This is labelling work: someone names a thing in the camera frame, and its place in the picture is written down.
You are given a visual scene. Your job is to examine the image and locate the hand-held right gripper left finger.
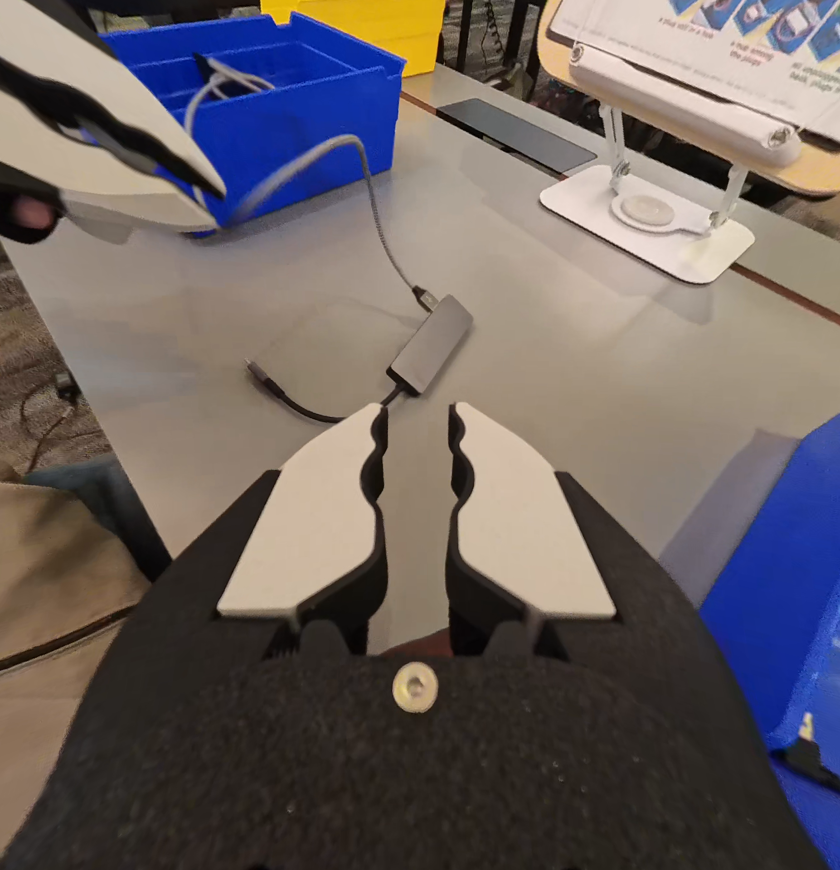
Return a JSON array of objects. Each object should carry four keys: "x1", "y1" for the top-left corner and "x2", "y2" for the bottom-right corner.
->
[{"x1": 216, "y1": 402, "x2": 390, "y2": 656}]

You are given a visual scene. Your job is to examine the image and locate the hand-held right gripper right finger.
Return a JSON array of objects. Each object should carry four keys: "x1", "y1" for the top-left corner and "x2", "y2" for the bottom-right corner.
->
[{"x1": 446, "y1": 401, "x2": 618, "y2": 656}]

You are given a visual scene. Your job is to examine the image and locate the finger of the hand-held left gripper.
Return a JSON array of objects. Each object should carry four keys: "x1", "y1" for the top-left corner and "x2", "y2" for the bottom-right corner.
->
[
  {"x1": 0, "y1": 0, "x2": 227, "y2": 201},
  {"x1": 0, "y1": 85, "x2": 221, "y2": 243}
]

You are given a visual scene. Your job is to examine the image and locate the dark grey usb hub black cable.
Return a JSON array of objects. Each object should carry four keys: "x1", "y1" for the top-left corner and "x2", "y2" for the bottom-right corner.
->
[{"x1": 245, "y1": 294, "x2": 475, "y2": 424}]

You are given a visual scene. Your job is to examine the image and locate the blue plastic bin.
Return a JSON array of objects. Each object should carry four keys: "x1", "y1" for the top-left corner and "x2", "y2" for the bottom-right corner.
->
[
  {"x1": 699, "y1": 404, "x2": 840, "y2": 870},
  {"x1": 97, "y1": 10, "x2": 407, "y2": 235}
]

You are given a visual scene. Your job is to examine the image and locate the braided grey usb cable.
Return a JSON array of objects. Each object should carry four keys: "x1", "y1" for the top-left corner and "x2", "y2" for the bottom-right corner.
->
[{"x1": 184, "y1": 58, "x2": 440, "y2": 314}]

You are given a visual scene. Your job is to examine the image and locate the person's left hand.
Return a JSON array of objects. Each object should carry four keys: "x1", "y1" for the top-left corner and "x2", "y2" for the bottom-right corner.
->
[{"x1": 0, "y1": 193, "x2": 60, "y2": 246}]

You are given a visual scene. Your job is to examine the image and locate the person's blue trousers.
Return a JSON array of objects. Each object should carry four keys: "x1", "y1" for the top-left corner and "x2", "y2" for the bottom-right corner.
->
[{"x1": 22, "y1": 454, "x2": 172, "y2": 582}]

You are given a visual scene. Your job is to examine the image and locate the person's beige clothing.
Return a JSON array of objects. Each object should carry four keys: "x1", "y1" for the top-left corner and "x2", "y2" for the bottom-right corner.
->
[{"x1": 0, "y1": 459, "x2": 155, "y2": 864}]

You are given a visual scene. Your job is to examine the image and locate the yellow plastic bin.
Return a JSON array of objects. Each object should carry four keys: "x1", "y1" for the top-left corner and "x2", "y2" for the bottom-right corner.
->
[{"x1": 260, "y1": 0, "x2": 447, "y2": 77}]

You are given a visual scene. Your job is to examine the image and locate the wooden book stand white base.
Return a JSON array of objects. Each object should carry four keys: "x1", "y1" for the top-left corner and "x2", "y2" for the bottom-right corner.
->
[{"x1": 537, "y1": 0, "x2": 840, "y2": 285}]

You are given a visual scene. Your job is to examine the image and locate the printed instruction sheet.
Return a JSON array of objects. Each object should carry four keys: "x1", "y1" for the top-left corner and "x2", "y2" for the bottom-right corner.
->
[{"x1": 549, "y1": 0, "x2": 840, "y2": 147}]

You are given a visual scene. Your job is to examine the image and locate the black floor cable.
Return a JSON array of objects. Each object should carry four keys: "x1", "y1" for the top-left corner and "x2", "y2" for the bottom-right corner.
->
[{"x1": 19, "y1": 370, "x2": 81, "y2": 477}]

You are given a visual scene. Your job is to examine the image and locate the grey desk cable cover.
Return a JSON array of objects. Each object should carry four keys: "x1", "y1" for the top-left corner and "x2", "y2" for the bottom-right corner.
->
[{"x1": 437, "y1": 98, "x2": 599, "y2": 174}]

